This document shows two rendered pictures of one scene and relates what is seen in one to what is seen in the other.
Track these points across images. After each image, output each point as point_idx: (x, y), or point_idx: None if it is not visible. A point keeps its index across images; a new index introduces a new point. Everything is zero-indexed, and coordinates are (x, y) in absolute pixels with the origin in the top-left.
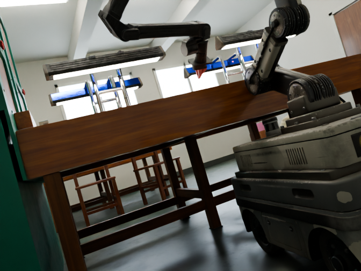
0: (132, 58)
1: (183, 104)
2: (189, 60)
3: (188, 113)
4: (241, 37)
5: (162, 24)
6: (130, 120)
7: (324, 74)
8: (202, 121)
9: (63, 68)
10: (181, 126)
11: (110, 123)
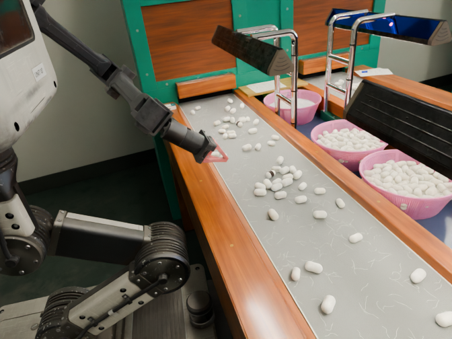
0: (245, 60)
1: (181, 178)
2: (198, 132)
3: (183, 190)
4: (402, 134)
5: (121, 91)
6: (170, 151)
7: (40, 329)
8: (189, 210)
9: (217, 40)
10: (183, 194)
11: (167, 142)
